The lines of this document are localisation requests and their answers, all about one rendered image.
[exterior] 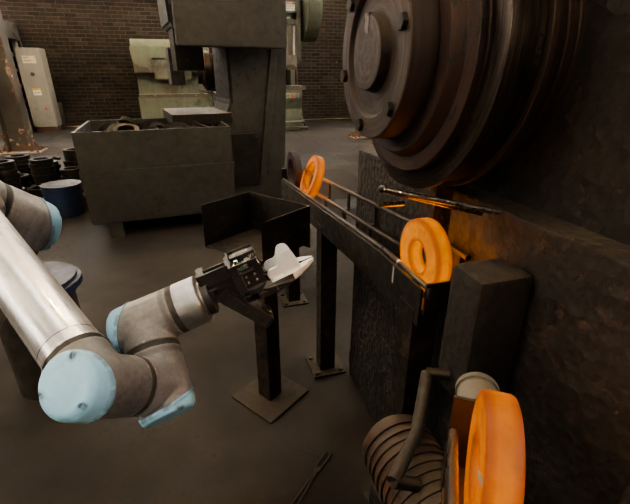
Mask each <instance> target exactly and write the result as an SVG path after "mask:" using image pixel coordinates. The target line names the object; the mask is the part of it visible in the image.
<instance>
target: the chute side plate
mask: <svg viewBox="0 0 630 504"><path fill-rule="evenodd" d="M281 185H282V198H283V193H284V194H285V196H286V200H288V201H292V202H296V203H301V204H305V205H309V206H310V224H312V225H313V226H314V227H315V228H316V229H317V222H318V223H319V224H320V225H321V227H322V234H323V235H324V236H325V237H326V238H327V239H328V240H329V241H330V242H331V243H332V244H334V245H335V246H336V247H337V248H338V249H339V250H340V251H341V252H342V253H343V254H345V255H346V256H347V257H348V258H349V259H350V260H351V261H352V262H353V263H354V264H356V265H357V266H358V267H359V268H360V269H361V270H362V271H363V272H364V273H365V274H367V275H368V276H369V277H370V278H371V279H372V280H373V281H374V282H375V283H376V284H378V286H379V287H380V288H381V289H382V290H383V291H384V292H385V293H386V294H387V295H388V296H389V297H390V299H391V300H392V301H393V302H394V303H395V304H396V305H397V306H398V307H399V303H400V296H401V297H402V298H403V299H404V300H405V301H406V302H407V303H408V304H409V305H410V306H411V307H412V308H413V309H414V318H413V324H414V325H415V326H416V327H419V324H420V316H421V307H422V299H423V291H424V290H423V289H422V288H421V287H420V286H419V285H418V284H417V283H416V282H414V281H413V280H412V279H411V278H410V277H409V276H408V275H407V274H406V273H405V272H404V271H402V270H401V269H400V268H399V267H398V266H397V265H396V264H395V263H394V262H392V261H391V260H390V259H389V258H388V257H387V256H386V255H385V254H384V253H382V252H381V251H380V250H379V249H377V248H376V247H374V246H373V245H372V244H370V243H369V242H367V241H366V240H365V239H363V238H362V237H361V236H359V235H358V234H356V233H355V232H354V231H352V230H351V229H349V228H348V227H347V226H345V225H344V224H342V223H341V222H340V221H338V220H337V219H336V218H334V217H333V216H331V215H330V214H329V213H327V212H326V211H324V210H323V209H322V208H320V207H319V206H317V205H316V204H315V203H313V202H312V201H311V200H309V199H308V198H306V197H305V196H304V195H302V194H301V193H299V192H298V191H297V190H295V189H294V188H292V187H291V186H290V185H288V184H287V183H286V182H284V181H283V180H281ZM393 266H394V277H393V283H392V271H393Z"/></svg>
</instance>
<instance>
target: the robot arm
mask: <svg viewBox="0 0 630 504"><path fill-rule="evenodd" d="M61 229H62V218H61V216H60V212H59V210H58V209H57V208H56V207H55V206H54V205H53V204H51V203H49V202H47V201H45V200H44V199H42V198H41V197H38V196H34V195H32V194H29V193H27V192H25V191H22V190H20V189H18V188H15V187H13V186H11V185H8V184H6V183H4V182H2V181H0V329H1V327H2V325H3V323H4V320H5V318H6V317H7V319H8V320H9V322H10V323H11V325H12V326H13V328H14V329H15V331H16V332H17V334H18V335H19V337H20V338H21V340H22V341H23V343H24V344H25V346H26V347H27V349H28V350H29V352H30V353H31V355H32V356H33V358H34V359H35V361H36V362H37V364H38V365H39V367H40V368H41V376H40V379H39V384H38V395H39V401H40V405H41V407H42V409H43V410H44V412H45V413H46V414H47V415H48V416H49V417H50V418H52V419H53V420H56V421H58V422H63V423H76V424H84V423H90V422H93V421H97V420H106V419H116V418H125V417H127V418H133V417H139V420H138V421H139V423H140V424H141V426H142V427H143V428H149V427H153V426H156V425H159V424H161V423H164V422H166V421H169V420H171V419H173V418H175V417H177V416H179V415H181V414H183V413H185V412H187V411H188V410H190V409H191V408H192V407H193V406H194V404H195V401H196V399H195V395H194V391H193V390H194V386H192V384H191V380H190V377H189V373H188V370H187V367H186V363H185V360H184V356H183V353H182V350H181V346H180V343H179V339H178V336H179V335H181V334H183V333H186V332H188V331H190V330H192V329H194V328H196V327H199V326H201V325H203V324H206V323H208V322H210V321H212V318H213V314H216V313H218V312H219V311H220V310H219V305H218V302H219V301H220V303H221V304H223V305H225V306H227V307H229V308H230V309H232V310H234V311H236V312H238V313H240V314H241V315H243V316H245V317H247V318H249V319H251V320H252V321H254V322H256V323H258V324H260V325H262V326H263V327H265V328H267V327H268V326H269V325H270V324H271V323H272V322H273V320H274V316H273V312H272V309H271V308H270V307H269V306H268V305H266V304H264V303H262V302H260V301H258V300H260V299H263V298H265V297H267V296H270V295H273V294H275V293H277V292H279V291H281V290H283V289H284V288H286V287H287V286H288V285H290V284H291V283H293V282H294V281H295V279H297V278H298V277H299V276H300V275H301V274H302V273H303V272H304V271H305V270H306V269H307V268H308V267H309V266H310V264H311V263H312V262H313V261H314V259H313V257H312V256H303V257H296V256H295V255H294V254H293V252H292V251H291V250H290V249H289V247H288V246H287V245H286V244H285V243H280V244H278V245H276V247H275V255H274V257H272V258H270V259H268V260H266V261H265V263H264V266H263V267H262V266H261V264H260V261H259V258H258V256H257V254H256V251H254V249H253V247H252V246H251V244H250V243H249V244H246V245H244V246H242V247H239V248H237V249H234V250H232V251H229V252H227V253H225V257H224V258H223V260H224V262H222V263H219V264H217V265H215V266H212V267H210V268H207V269H205V270H203V268H202V267H200V268H198V269H196V270H195V273H196V275H195V277H194V276H191V277H189V278H187V279H184V280H182V281H179V282H177V283H175V284H172V285H170V286H168V287H165V288H163V289H161V290H158V291H156V292H153V293H151V294H149V295H146V296H144V297H141V298H139V299H137V300H134V301H129V302H127V303H125V304H124V305H123V306H120V307H118V308H116V309H114V310H113V311H111V313H110V314H109V315H108V318H107V321H106V332H107V337H108V338H109V341H110V343H109V341H108V340H107V339H106V338H105V336H104V335H103V334H101V333H99V332H98V331H97V329H96V328H95V327H94V326H93V324H92V323H91V322H90V321H89V319H88V318H87V317H86V316H85V315H84V313H83V312H82V311H81V310H80V308H79V307H78V306H77V305H76V303H75V302H74V301H73V300H72V298H71V297H70V296H69V295H68V293H67V292H66V291H65V290H64V289H63V287H62V286H61V285H60V284H59V282H58V281H57V280H56V279H55V277H54V276H53V275H52V274H51V272H50V271H49V270H48V269H47V267H46V266H45V265H44V264H43V263H42V261H41V260H40V259H39V258H38V256H37V254H38V252H39V251H44V250H48V249H50V248H51V245H54V244H55V243H56V242H57V240H58V238H59V236H60V233H61ZM243 248H245V249H243ZM240 249H243V250H241V251H238V250H240ZM236 251H238V252H236ZM233 252H236V253H233ZM269 279H271V280H270V281H268V280H269Z"/></svg>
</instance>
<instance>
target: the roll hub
mask: <svg viewBox="0 0 630 504"><path fill-rule="evenodd" d="M400 12H407V14H408V19H409V21H408V24H407V28H406V30H402V31H398V30H397V26H396V20H397V16H398V14H399V13H400ZM439 46H440V7H439V0H355V8H354V11H353V12H348V13H347V19H346V25H345V32H344V41H343V70H347V74H348V78H347V82H344V91H345V97H346V102H347V107H348V110H349V114H350V116H351V119H352V121H353V123H354V125H355V122H356V119H357V118H362V119H363V129H362V131H359V132H360V133H361V134H362V135H363V136H365V137H367V138H371V139H372V138H394V137H399V136H401V135H403V134H404V133H406V132H407V131H408V130H409V129H410V128H411V127H412V126H413V124H414V123H415V122H416V120H417V119H418V117H419V116H420V114H421V112H422V110H423V108H424V106H425V104H426V101H427V99H428V96H429V94H430V91H431V87H432V84H433V80H434V76H435V72H436V67H437V61H438V55H439ZM385 101H391V102H392V104H393V112H392V115H391V116H384V115H383V109H382V108H383V105H384V102H385Z"/></svg>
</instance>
